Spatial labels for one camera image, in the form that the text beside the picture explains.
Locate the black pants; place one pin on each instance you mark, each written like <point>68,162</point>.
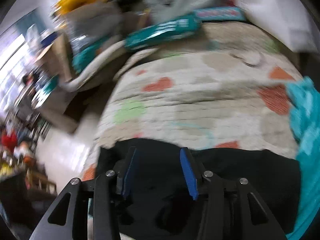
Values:
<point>163,191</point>

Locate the teal folded cloth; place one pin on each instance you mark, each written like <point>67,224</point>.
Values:
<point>82,59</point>

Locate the quilted heart pattern bedspread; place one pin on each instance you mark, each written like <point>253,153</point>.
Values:
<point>223,87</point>

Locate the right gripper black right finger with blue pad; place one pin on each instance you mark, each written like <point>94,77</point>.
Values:
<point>232,209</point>

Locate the white paper shopping bag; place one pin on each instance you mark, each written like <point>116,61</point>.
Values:
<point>287,20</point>

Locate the teal fleece blanket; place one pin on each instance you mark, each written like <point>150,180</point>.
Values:
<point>304,124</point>

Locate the light blue shapes toy box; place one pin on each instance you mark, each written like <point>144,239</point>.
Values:
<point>220,14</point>

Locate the cream quilted cushion pad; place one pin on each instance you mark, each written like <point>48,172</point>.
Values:
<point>101,61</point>

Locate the teal deli paper pack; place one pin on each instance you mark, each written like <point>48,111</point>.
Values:
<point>153,35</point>

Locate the clear plastic bag of clothes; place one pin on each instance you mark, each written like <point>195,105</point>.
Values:
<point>91,22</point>

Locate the brown cardboard box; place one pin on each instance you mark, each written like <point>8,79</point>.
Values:
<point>54,59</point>

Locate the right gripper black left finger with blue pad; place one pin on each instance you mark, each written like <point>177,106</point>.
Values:
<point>67,216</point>

